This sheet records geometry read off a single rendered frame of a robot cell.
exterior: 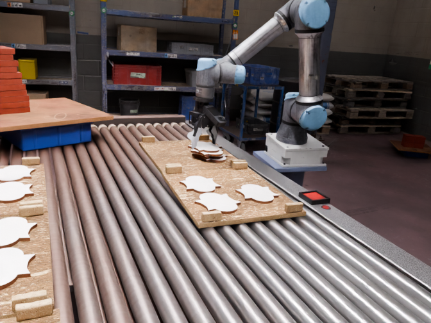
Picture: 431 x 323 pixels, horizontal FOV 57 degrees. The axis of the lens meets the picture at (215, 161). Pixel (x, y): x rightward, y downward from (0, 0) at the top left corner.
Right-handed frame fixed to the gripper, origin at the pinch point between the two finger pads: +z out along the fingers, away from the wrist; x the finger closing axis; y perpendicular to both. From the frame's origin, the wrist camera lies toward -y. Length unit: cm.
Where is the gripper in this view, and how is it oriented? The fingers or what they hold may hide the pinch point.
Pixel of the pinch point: (204, 146)
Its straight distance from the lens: 164.8
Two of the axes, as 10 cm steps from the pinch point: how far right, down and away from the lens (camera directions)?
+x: -7.5, 1.6, -6.4
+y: -6.6, -2.8, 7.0
